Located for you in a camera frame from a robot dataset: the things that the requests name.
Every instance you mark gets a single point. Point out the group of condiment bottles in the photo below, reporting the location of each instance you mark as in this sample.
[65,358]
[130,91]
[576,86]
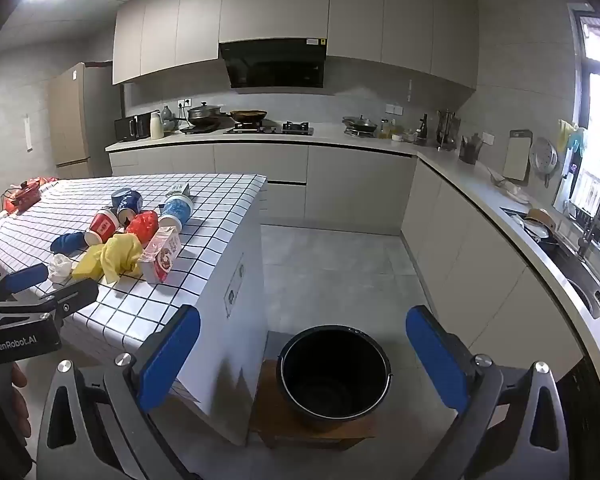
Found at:
[392,131]

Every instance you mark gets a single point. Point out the crushed blue drink can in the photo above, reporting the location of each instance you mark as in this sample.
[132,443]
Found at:
[127,200]

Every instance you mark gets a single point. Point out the dark blue plastic bag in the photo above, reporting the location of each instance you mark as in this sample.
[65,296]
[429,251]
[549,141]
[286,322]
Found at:
[67,243]

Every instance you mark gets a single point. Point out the grey ceramic vase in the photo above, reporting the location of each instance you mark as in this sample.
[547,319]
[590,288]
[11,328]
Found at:
[168,120]

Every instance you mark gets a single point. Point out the black frying pan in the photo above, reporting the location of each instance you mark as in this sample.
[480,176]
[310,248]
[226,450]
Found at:
[249,115]

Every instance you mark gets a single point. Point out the black microwave oven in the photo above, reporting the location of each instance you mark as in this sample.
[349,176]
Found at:
[130,128]

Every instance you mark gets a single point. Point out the beige refrigerator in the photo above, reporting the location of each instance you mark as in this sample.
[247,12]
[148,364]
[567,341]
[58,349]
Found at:
[75,120]

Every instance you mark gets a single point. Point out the white cutting board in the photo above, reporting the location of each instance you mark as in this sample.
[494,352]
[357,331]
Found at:
[517,157]

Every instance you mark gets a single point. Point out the white jug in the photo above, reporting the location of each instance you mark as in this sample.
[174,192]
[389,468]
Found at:
[156,127]

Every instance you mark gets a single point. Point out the black gas stove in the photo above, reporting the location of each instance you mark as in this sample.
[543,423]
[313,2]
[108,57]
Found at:
[270,130]

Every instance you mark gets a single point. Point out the small grey wrapper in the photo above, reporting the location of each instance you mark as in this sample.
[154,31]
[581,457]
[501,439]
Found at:
[178,190]

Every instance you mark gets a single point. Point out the black pot with glass lid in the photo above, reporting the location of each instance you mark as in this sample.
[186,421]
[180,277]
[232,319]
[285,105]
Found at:
[204,114]

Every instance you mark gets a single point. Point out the steel faucet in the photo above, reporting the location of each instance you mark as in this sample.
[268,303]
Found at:
[591,232]

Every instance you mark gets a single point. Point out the beige base cabinets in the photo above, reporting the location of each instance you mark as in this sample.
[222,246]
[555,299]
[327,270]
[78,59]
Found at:
[355,185]

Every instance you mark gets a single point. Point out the person's left hand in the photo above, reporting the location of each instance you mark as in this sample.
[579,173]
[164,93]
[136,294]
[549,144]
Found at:
[21,400]

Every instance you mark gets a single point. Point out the red paper cup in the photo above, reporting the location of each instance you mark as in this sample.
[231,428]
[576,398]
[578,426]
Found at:
[102,226]

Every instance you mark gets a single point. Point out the island socket panel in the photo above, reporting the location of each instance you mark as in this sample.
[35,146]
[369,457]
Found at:
[234,287]

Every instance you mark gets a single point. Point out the red plastic bag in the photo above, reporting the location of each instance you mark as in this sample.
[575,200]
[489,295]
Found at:
[142,226]

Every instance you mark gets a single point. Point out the white tissue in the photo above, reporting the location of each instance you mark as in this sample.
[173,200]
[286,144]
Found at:
[60,267]

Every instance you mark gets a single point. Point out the dishes in sink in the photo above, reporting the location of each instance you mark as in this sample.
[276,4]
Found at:
[540,222]

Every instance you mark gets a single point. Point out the hanging yellow and blue gloves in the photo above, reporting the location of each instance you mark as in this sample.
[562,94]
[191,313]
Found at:
[572,137]

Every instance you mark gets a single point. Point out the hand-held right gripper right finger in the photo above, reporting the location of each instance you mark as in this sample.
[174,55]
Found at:
[437,365]

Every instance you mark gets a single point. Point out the pink and white carton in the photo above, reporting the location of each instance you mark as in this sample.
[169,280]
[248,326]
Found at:
[162,255]

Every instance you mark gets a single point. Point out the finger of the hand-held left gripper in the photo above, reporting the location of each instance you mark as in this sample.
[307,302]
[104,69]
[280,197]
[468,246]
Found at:
[75,296]
[26,278]

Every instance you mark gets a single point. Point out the brown floor mat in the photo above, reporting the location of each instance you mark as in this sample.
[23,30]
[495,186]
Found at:
[275,410]

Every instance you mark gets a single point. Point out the black plastic bucket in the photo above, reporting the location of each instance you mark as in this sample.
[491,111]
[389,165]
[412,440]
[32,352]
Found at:
[300,360]

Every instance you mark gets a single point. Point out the bright yellow wrapper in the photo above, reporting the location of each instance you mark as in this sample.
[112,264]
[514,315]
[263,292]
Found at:
[87,265]

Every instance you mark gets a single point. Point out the blue and white tub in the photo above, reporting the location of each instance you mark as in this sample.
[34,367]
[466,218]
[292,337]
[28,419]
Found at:
[176,209]

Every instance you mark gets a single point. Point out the kitchen sink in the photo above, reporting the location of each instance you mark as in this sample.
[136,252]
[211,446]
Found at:
[575,280]

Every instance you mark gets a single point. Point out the dark utensil holder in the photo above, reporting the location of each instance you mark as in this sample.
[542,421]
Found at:
[469,151]

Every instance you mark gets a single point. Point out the dark wine bottle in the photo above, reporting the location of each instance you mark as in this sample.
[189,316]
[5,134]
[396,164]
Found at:
[423,132]

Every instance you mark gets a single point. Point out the white checkered tablecloth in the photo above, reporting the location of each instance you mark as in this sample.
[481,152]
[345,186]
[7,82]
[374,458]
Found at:
[205,200]

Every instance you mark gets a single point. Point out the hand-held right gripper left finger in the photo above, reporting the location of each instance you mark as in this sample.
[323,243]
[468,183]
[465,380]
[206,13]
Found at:
[170,355]

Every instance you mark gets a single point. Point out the beige wall cabinets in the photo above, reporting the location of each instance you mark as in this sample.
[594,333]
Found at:
[280,10]

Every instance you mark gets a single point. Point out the hanging metal strainer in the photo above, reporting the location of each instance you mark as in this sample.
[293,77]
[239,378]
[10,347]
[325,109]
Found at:
[543,157]

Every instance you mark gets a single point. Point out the white paper on wall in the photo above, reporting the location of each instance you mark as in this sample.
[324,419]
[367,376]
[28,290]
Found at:
[28,132]

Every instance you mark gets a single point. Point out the white wall socket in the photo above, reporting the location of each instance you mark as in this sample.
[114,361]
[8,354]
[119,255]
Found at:
[394,108]
[185,103]

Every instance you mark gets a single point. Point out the black range hood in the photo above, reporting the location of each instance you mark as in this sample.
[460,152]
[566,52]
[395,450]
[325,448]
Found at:
[272,65]

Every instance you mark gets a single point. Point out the wok with lid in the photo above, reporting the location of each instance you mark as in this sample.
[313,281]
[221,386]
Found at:
[360,124]

